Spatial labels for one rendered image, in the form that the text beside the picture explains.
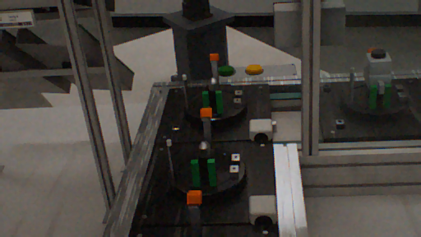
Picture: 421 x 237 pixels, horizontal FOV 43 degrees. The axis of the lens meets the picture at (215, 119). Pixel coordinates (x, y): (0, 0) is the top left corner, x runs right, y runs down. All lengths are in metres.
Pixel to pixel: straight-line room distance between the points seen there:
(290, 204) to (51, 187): 0.55
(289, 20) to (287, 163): 0.27
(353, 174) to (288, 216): 0.22
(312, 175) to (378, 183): 0.13
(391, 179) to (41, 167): 0.77
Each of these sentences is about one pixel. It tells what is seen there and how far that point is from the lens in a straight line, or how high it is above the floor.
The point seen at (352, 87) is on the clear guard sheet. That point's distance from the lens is 0.99.
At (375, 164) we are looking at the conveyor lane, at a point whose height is 0.93.
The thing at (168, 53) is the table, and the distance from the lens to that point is 1.78.
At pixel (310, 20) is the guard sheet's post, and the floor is 1.23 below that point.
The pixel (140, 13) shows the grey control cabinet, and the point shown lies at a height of 0.13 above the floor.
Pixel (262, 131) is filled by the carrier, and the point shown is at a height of 0.99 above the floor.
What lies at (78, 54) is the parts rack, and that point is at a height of 1.22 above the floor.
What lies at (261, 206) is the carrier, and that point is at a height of 0.99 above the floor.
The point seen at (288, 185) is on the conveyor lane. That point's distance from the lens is 0.98.
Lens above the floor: 1.55
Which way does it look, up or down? 30 degrees down
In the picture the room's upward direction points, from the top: 6 degrees counter-clockwise
